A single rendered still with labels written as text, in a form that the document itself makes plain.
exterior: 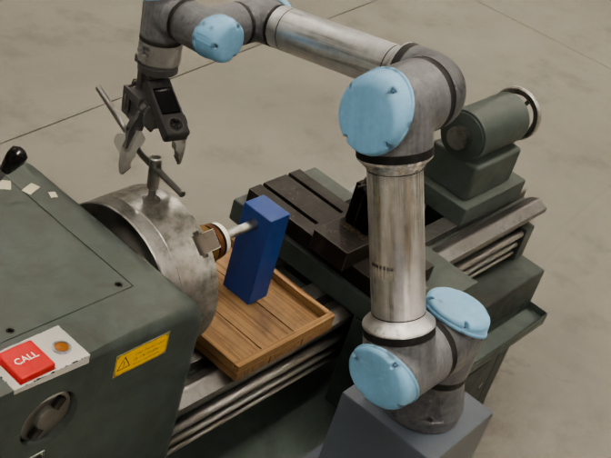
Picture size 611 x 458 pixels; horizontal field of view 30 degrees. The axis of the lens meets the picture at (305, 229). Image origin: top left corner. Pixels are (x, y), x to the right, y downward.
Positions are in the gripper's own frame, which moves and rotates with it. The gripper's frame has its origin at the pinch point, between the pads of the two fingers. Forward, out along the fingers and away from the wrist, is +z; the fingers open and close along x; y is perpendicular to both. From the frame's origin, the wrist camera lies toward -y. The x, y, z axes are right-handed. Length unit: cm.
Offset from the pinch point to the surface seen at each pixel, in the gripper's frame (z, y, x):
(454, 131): 18, 21, -100
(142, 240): 6.4, -12.1, 7.9
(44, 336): 4.3, -33.0, 35.7
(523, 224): 48, 14, -129
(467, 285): 38, -13, -80
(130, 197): 4.4, -1.6, 4.9
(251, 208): 17.1, 4.9, -27.8
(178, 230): 6.4, -11.5, 0.3
